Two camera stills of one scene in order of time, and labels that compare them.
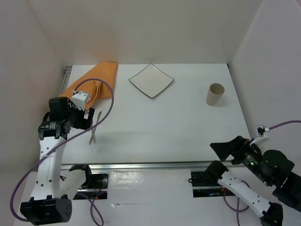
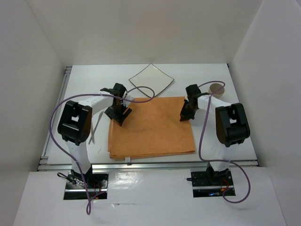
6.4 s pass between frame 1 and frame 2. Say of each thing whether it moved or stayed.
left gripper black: moved
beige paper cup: stayed
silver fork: stayed
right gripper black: moved
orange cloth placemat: moved
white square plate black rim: stayed
